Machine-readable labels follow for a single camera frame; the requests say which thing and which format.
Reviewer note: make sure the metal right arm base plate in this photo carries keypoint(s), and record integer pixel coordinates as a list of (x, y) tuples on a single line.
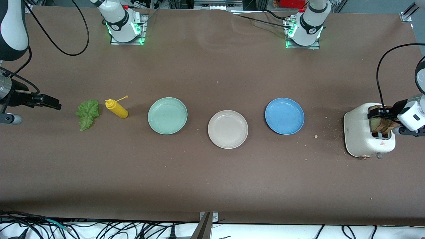
[(143, 30)]

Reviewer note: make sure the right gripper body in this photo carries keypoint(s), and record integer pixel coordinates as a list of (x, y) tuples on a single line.
[(17, 97)]

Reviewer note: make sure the blue plate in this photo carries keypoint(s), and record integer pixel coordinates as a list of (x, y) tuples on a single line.
[(284, 116)]

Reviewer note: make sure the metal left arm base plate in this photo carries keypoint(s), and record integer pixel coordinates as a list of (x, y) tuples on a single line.
[(302, 47)]

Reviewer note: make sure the brown bread slice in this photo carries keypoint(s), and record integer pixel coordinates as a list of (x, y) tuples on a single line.
[(377, 124), (395, 127)]

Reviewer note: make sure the black power plug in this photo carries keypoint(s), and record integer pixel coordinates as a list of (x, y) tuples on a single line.
[(172, 233)]

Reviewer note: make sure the red box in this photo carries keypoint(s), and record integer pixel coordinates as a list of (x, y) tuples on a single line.
[(292, 3)]

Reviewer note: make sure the green lettuce leaf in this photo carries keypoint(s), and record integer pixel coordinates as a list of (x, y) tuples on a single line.
[(88, 114)]

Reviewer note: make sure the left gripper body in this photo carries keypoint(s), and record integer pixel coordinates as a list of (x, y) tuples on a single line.
[(399, 106)]

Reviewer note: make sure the mint green plate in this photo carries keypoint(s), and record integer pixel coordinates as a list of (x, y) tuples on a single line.
[(167, 116)]

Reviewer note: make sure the yellow mustard squeeze bottle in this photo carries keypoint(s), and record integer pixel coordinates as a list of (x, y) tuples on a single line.
[(119, 110)]

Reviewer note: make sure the white toaster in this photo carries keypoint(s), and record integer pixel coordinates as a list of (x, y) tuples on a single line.
[(357, 132)]

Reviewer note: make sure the aluminium frame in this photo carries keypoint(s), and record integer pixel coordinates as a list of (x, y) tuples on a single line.
[(217, 5)]

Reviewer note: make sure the silver metal bracket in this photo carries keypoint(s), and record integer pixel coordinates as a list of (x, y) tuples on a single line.
[(215, 217)]

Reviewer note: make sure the beige plate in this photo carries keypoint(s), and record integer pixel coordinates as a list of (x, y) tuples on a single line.
[(227, 129)]

